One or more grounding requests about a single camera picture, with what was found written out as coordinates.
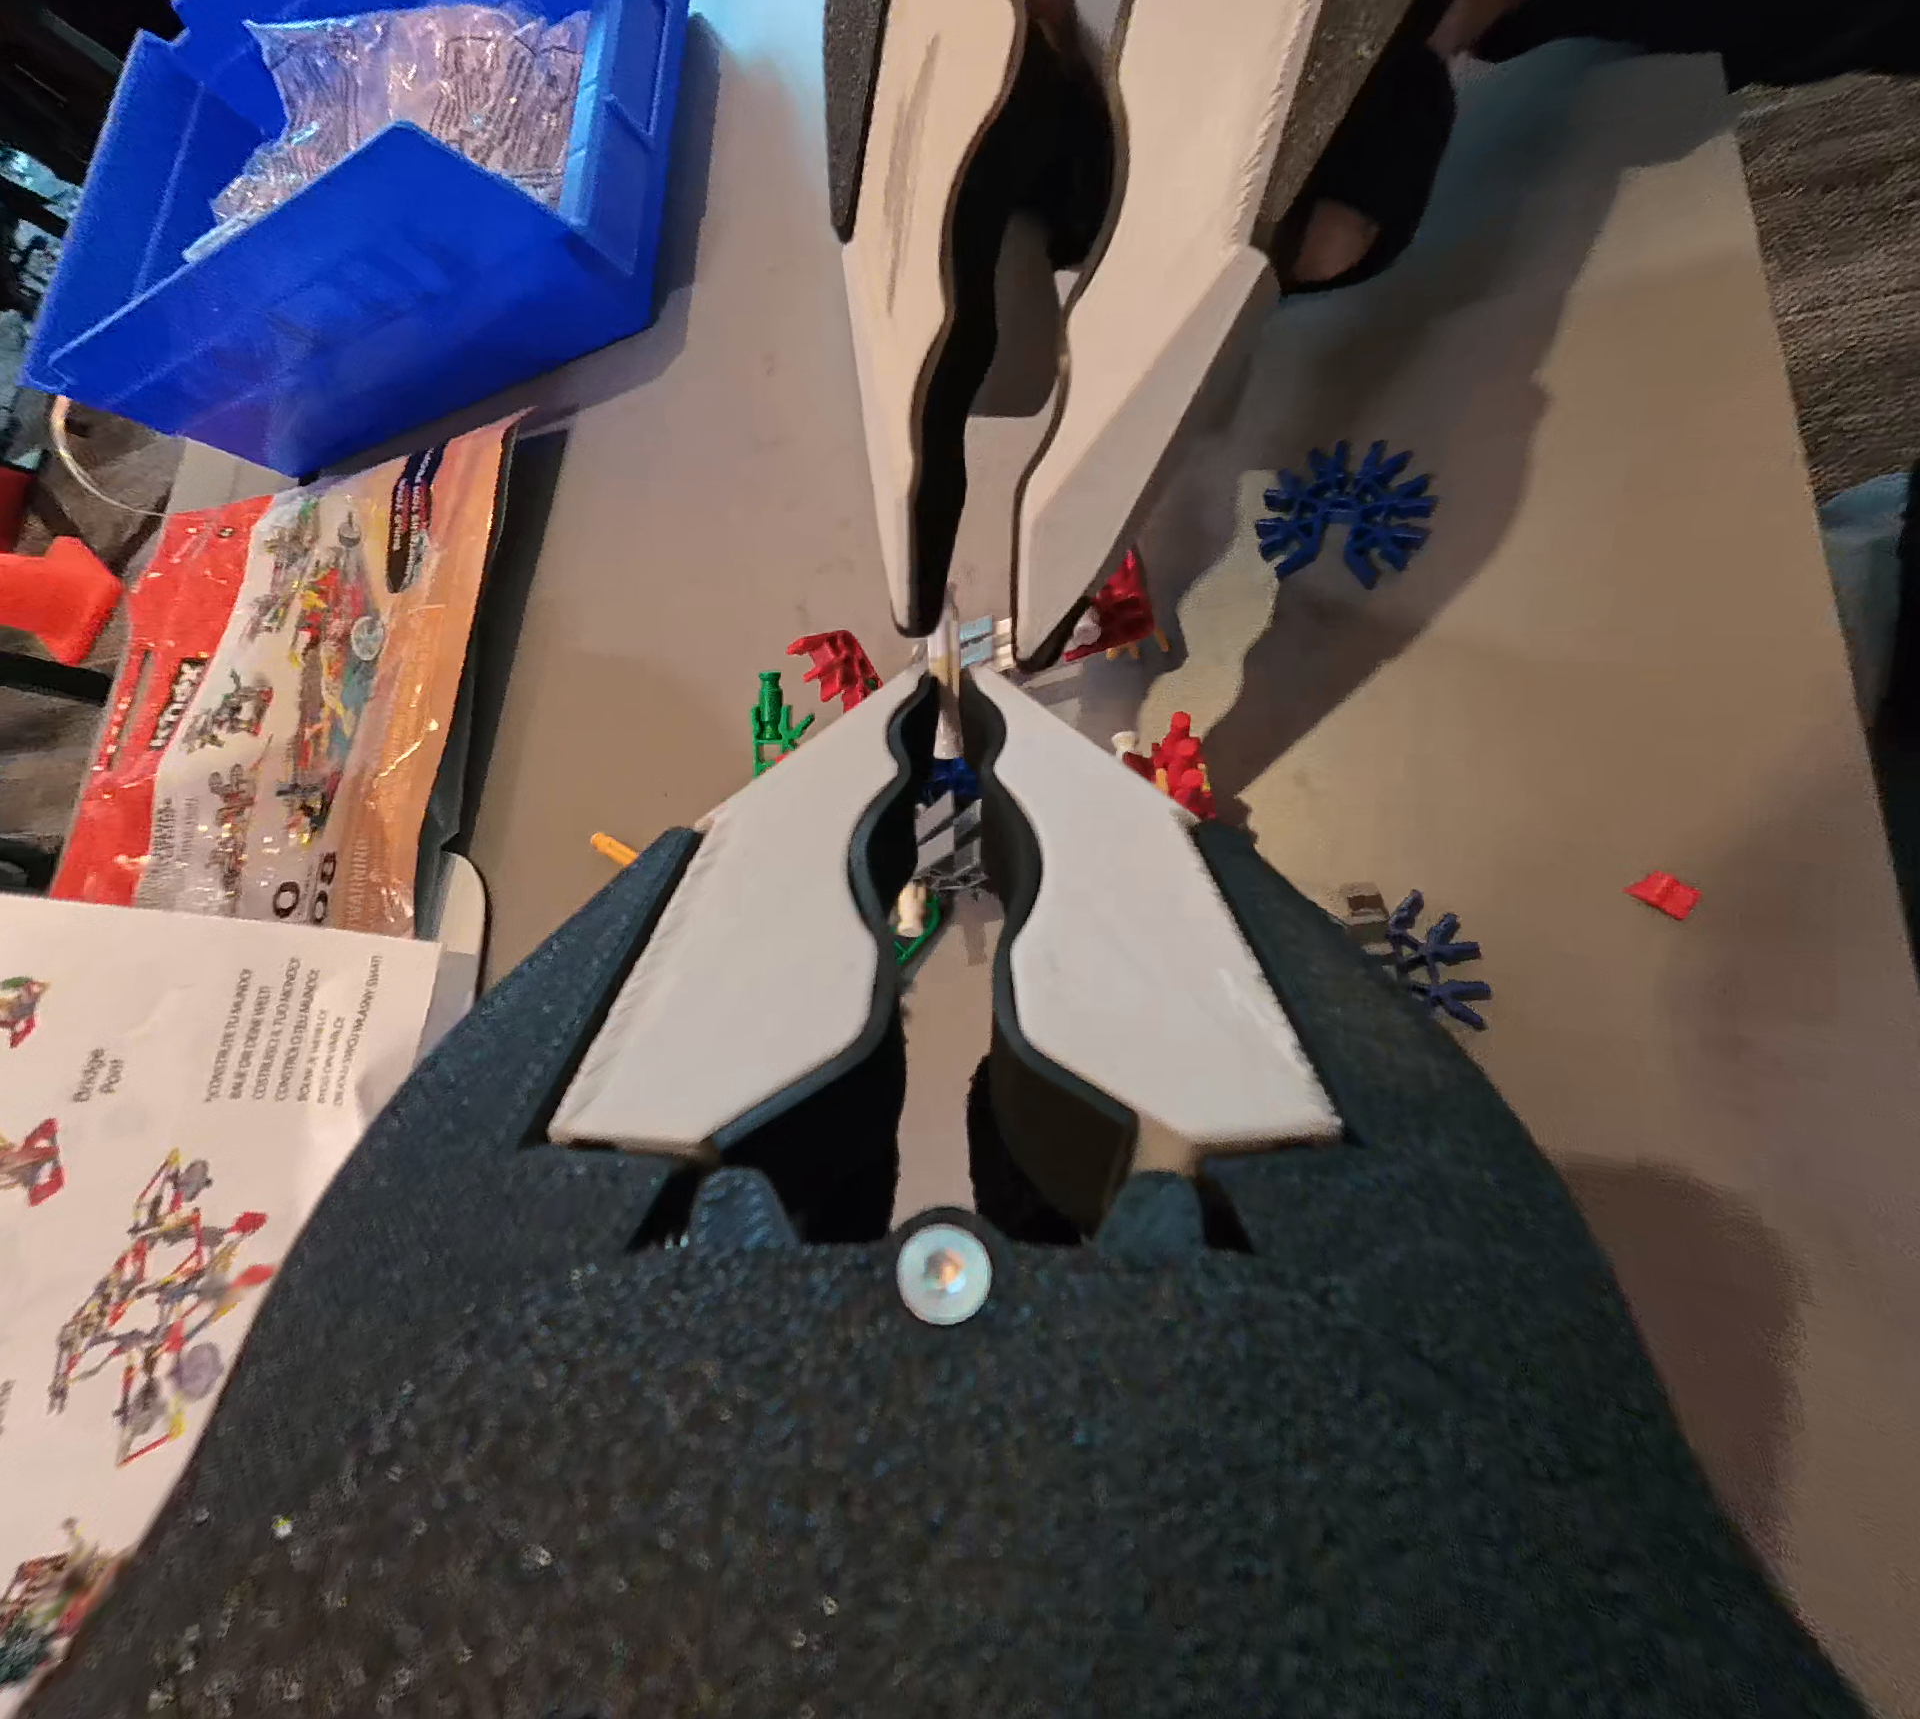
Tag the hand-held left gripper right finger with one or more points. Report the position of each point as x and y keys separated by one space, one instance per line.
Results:
x=1154 y=985

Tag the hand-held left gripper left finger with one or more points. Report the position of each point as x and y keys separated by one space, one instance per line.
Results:
x=735 y=985

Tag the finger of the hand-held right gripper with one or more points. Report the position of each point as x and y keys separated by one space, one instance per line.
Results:
x=1184 y=249
x=909 y=249

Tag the long yellow rod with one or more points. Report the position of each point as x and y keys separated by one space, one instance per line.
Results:
x=613 y=845

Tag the blue grey snowflake connector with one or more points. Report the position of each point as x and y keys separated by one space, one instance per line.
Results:
x=1440 y=963

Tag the white book stand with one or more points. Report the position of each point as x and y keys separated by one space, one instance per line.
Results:
x=459 y=911

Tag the red fan connector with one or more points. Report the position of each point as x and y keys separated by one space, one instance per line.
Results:
x=833 y=671

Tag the pile of clear plastic bags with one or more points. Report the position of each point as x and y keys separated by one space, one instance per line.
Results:
x=420 y=85

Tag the small red clip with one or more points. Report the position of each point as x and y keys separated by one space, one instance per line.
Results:
x=1665 y=897

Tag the small blue plastic bin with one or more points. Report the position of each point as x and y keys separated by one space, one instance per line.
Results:
x=374 y=295

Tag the toy instruction booklet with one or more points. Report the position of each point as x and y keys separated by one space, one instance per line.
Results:
x=224 y=1151

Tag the red plastic object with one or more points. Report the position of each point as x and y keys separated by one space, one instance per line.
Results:
x=52 y=603

